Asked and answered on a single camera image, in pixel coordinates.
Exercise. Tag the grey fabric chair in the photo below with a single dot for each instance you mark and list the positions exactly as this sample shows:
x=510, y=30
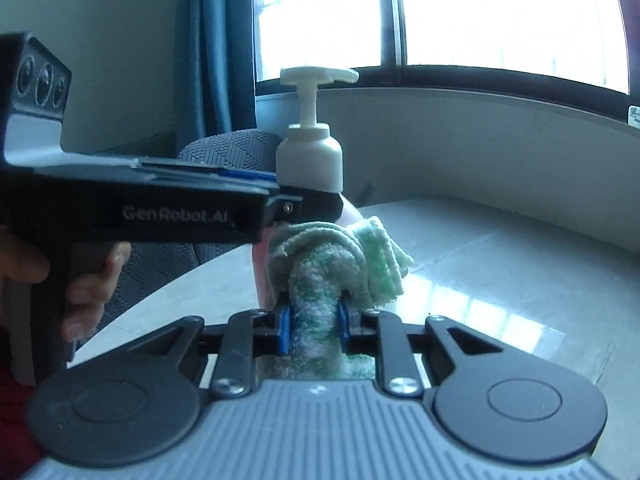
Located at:
x=225, y=147

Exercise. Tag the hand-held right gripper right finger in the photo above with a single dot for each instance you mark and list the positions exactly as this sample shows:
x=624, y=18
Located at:
x=344, y=327

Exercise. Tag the dark framed window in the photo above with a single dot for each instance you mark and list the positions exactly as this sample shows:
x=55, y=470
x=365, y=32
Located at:
x=450, y=15

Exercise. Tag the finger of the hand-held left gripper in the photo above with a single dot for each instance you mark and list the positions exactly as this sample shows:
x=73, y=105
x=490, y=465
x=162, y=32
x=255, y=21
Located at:
x=247, y=174
x=315, y=205

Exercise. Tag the small white windowsill object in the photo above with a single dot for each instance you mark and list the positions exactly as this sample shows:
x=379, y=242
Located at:
x=634, y=115

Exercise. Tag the pink pump bottle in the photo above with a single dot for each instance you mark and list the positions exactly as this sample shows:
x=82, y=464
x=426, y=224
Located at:
x=310, y=155

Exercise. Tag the blue curtain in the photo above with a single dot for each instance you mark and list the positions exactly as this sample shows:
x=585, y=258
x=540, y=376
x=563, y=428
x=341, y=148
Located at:
x=215, y=50

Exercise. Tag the green and white cloth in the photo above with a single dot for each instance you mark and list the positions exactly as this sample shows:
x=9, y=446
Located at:
x=345, y=260

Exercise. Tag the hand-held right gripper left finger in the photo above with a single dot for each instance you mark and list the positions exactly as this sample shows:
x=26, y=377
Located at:
x=285, y=330

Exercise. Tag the person's left hand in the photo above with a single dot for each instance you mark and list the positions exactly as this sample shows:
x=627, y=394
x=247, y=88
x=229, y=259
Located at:
x=92, y=285

